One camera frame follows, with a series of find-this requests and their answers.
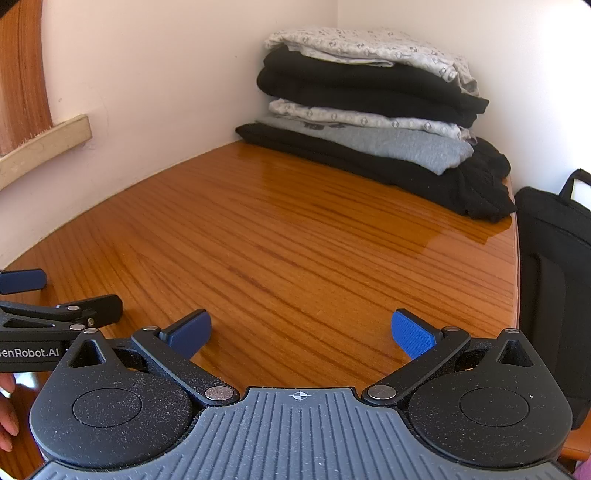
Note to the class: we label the black bag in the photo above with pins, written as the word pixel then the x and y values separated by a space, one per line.
pixel 554 258

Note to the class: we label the white checker-print pajama garment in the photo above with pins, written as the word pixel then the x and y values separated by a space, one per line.
pixel 369 119
pixel 360 48

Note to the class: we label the thick black sweater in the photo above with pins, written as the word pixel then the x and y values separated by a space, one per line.
pixel 360 87

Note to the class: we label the brown wooden furniture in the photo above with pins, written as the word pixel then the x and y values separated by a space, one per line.
pixel 579 443

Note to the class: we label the brown wooden window trim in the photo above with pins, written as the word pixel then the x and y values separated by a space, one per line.
pixel 23 69

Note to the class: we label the beige window sill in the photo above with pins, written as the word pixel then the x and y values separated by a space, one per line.
pixel 51 138

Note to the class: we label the person's left hand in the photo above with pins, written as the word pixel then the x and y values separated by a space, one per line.
pixel 5 424

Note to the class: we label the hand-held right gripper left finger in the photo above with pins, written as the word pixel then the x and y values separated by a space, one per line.
pixel 189 330

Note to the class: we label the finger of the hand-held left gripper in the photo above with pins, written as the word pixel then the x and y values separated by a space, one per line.
pixel 104 309
pixel 25 281

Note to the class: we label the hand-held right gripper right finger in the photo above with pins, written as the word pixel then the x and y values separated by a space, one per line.
pixel 413 334

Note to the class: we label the grey folded garment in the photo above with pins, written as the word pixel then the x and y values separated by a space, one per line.
pixel 406 145

